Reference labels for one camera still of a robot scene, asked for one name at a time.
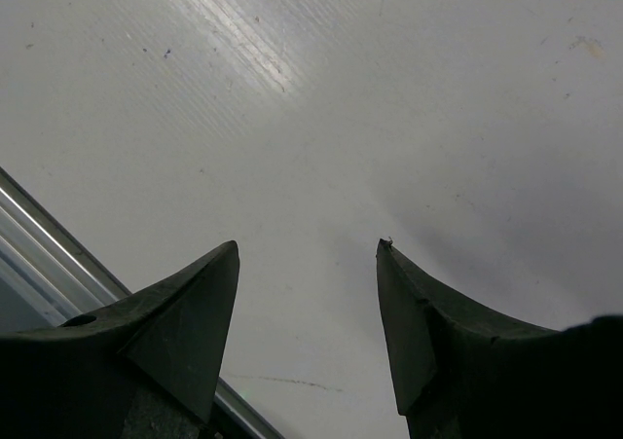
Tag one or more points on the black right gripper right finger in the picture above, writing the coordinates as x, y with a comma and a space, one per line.
462, 370

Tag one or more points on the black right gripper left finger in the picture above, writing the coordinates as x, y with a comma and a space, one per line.
144, 367

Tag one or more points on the aluminium frame rail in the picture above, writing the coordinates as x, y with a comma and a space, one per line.
48, 277

